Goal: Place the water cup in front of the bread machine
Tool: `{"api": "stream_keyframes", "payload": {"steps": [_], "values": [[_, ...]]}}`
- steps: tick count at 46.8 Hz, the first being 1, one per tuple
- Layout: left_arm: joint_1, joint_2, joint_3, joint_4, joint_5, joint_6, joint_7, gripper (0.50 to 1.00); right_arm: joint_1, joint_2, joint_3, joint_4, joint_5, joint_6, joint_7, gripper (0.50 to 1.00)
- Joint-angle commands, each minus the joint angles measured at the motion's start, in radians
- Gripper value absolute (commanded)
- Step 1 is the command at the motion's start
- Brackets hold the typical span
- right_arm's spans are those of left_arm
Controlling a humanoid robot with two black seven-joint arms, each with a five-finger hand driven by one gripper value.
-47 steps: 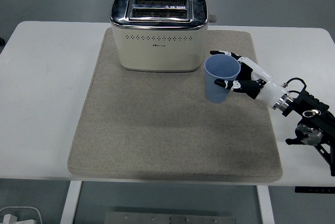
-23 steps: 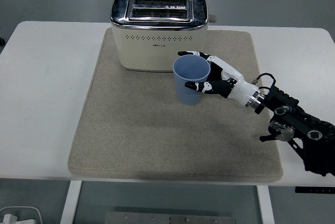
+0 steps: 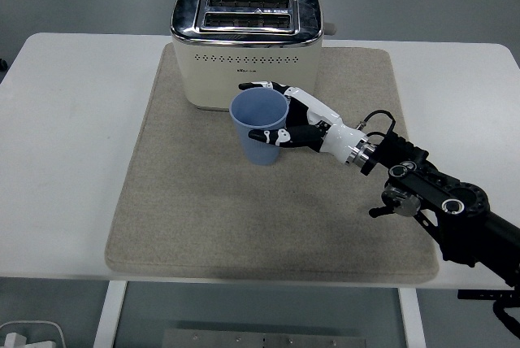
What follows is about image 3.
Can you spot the white table leg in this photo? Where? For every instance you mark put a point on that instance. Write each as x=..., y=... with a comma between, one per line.
x=412, y=319
x=109, y=315

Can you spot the black table control panel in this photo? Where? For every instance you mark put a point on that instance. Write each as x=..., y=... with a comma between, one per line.
x=479, y=294

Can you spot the blue ribbed plastic cup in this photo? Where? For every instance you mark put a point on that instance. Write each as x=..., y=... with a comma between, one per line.
x=256, y=110

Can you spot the cream and chrome toaster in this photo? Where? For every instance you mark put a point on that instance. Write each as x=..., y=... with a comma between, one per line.
x=211, y=75

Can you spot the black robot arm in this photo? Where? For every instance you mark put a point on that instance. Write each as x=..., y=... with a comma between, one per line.
x=430, y=189

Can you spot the white block in bin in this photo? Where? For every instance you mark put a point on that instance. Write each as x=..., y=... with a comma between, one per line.
x=14, y=340

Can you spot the grey metal plate with screws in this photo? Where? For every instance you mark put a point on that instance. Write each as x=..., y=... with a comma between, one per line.
x=264, y=340

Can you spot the black caster wheel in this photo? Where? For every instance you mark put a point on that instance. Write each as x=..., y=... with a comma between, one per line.
x=3, y=64

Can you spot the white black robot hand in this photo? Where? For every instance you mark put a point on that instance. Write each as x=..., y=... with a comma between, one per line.
x=337, y=136

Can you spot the beige fabric table mat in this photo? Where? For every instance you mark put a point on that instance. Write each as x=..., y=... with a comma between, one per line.
x=243, y=222

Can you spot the white plastic bin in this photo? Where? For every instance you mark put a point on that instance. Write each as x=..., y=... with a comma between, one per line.
x=48, y=333

